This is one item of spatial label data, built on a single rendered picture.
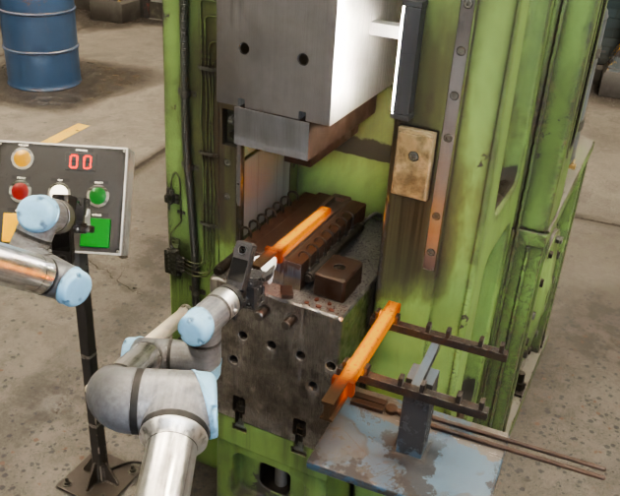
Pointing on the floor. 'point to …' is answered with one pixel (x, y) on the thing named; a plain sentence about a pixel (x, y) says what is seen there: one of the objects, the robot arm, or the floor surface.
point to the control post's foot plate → (88, 483)
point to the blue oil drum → (40, 44)
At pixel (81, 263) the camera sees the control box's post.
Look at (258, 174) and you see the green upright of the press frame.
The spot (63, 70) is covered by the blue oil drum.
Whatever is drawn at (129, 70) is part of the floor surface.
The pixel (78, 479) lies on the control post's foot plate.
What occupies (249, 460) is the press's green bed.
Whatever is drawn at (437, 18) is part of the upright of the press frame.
